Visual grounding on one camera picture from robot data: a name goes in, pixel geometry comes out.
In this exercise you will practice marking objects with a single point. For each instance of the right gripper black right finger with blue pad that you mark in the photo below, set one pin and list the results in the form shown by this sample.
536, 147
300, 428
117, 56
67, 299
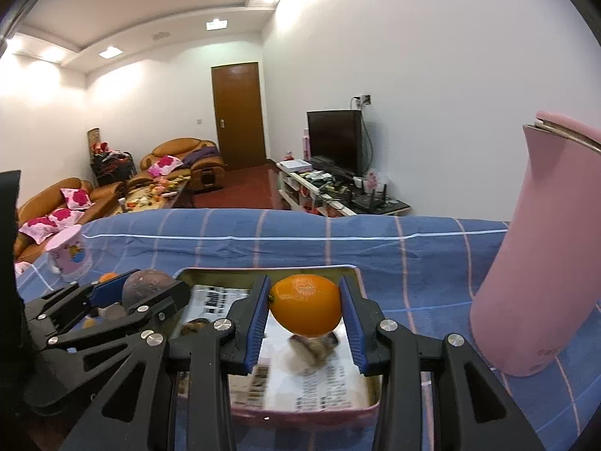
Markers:
471, 409

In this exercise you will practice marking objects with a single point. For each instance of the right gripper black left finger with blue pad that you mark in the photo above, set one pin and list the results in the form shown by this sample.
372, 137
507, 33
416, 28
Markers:
137, 408

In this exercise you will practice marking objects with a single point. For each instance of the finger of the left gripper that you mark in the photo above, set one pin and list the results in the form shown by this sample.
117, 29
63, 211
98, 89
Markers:
74, 301
149, 313

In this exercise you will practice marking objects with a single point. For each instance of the small smooth orange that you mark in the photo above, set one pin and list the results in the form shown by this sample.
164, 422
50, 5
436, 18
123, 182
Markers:
306, 304

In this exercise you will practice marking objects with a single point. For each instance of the purple sugarcane piece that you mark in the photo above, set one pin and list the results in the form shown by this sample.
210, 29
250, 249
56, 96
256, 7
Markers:
314, 351

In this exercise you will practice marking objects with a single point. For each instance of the dark brown walnut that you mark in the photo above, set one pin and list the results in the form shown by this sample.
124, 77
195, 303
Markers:
193, 327

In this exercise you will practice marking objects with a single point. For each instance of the round purple beet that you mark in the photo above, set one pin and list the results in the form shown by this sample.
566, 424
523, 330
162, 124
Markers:
142, 284

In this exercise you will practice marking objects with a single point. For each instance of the black data acquisition screen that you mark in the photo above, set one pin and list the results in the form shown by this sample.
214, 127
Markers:
12, 435

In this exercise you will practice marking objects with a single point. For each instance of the small orange behind beet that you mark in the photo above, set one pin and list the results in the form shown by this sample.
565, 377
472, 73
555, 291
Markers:
107, 277

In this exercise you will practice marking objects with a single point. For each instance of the pink cartoon mug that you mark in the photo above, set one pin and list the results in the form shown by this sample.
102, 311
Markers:
68, 255

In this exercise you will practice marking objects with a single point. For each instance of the long brown leather sofa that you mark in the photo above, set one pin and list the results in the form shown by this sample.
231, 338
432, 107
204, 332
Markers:
52, 200

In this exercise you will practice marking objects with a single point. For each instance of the cluttered coffee table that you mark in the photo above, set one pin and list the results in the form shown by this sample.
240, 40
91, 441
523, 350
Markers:
155, 195

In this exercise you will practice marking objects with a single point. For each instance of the pink thermos bottle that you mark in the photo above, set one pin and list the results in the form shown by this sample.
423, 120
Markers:
545, 279

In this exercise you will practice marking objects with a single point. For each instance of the blue plaid tablecloth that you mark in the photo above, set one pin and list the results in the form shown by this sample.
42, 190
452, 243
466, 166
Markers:
414, 266

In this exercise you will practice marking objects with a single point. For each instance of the pink tin box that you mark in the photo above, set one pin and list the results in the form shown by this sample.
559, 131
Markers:
284, 390

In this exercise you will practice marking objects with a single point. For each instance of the black cluttered shelf rack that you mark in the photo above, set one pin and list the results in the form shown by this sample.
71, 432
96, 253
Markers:
108, 165

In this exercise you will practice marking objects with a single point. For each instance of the brown leather armchair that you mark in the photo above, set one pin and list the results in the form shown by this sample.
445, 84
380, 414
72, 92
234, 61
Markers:
200, 160

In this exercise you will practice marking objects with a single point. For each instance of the white TV stand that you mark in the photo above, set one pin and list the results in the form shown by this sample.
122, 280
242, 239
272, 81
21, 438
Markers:
321, 193

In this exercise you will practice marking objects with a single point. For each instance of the brown wooden door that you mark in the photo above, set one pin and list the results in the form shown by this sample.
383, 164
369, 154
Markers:
239, 115

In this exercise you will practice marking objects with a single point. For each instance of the black television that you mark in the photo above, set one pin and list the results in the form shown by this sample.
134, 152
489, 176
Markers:
335, 138

